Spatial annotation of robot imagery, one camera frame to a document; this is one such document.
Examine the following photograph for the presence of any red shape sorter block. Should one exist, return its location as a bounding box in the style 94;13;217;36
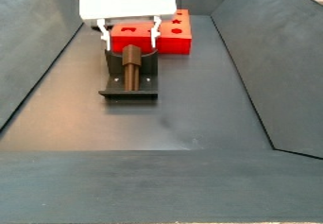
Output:
111;9;193;55

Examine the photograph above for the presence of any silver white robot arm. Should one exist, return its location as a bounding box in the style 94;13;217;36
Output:
80;0;176;50

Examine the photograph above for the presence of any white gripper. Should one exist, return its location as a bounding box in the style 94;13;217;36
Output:
80;0;176;51

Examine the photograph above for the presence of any dark grey cradle fixture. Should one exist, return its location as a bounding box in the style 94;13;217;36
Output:
99;48;158;100

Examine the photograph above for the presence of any brown three prong object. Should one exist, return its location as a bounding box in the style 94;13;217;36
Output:
123;44;142;91

